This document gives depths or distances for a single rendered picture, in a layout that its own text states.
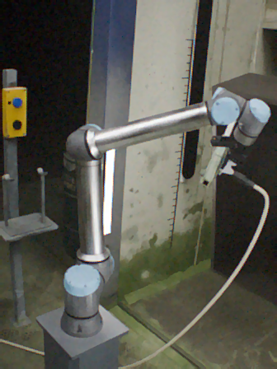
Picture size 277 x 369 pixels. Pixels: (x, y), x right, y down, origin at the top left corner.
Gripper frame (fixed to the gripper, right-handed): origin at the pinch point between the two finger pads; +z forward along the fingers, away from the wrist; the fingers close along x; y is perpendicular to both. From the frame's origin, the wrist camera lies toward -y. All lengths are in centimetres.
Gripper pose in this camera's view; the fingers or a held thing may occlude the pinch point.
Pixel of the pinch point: (219, 168)
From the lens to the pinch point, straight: 181.9
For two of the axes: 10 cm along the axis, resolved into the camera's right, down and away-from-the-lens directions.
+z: -2.4, 6.2, 7.5
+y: 8.9, 4.5, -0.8
